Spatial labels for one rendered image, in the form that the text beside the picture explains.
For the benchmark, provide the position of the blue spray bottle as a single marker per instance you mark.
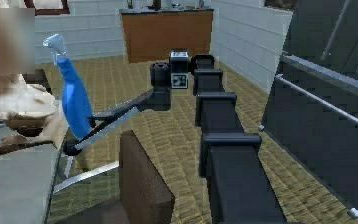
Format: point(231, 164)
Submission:
point(74, 100)

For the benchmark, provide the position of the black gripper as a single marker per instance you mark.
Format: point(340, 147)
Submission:
point(160, 96)

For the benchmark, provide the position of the white brown bowl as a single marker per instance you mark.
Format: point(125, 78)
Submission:
point(23, 106)

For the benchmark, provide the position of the dark red framed window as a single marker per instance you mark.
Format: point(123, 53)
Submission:
point(50, 11)

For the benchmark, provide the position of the dark brown flat utensil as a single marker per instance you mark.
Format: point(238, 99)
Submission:
point(17, 148)

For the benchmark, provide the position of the grey metal table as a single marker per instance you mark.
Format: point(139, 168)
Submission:
point(17, 186)

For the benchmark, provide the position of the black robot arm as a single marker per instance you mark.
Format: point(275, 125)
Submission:
point(233, 173)

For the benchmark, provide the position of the brown kitchen counter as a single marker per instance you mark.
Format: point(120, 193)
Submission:
point(167, 36)

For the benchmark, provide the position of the dark bottle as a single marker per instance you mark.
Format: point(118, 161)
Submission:
point(156, 4)

